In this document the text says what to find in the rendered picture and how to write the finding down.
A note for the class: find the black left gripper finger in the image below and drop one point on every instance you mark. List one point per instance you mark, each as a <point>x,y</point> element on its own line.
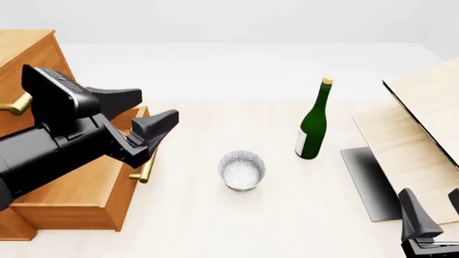
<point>118,100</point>
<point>157,126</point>

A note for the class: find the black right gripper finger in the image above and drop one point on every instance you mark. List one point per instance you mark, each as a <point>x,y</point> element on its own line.
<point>455,200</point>
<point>416,217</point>

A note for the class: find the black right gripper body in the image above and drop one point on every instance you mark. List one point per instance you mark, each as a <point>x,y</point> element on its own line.
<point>430,248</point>

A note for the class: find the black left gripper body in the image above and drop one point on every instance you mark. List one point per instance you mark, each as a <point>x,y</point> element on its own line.
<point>136,154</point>

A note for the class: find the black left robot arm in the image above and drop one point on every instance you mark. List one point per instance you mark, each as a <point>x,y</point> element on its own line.
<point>32,156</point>

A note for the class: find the open wooden drawer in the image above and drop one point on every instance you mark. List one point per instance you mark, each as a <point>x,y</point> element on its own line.
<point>82,193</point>

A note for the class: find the patterned grey bowl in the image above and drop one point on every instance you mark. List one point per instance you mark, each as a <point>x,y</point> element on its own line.
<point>242,172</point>

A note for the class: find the closed wooden drawer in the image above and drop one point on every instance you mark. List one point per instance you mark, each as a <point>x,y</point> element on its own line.
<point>12,80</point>

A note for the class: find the wooden cabinet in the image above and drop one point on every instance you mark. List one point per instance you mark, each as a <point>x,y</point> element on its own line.
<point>21,51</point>

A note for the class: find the pale wooden rack black sides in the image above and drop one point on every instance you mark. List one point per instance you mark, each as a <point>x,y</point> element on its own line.
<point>405,134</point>

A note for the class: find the green wine bottle with cork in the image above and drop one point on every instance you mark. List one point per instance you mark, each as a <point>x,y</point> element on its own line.
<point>313,126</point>

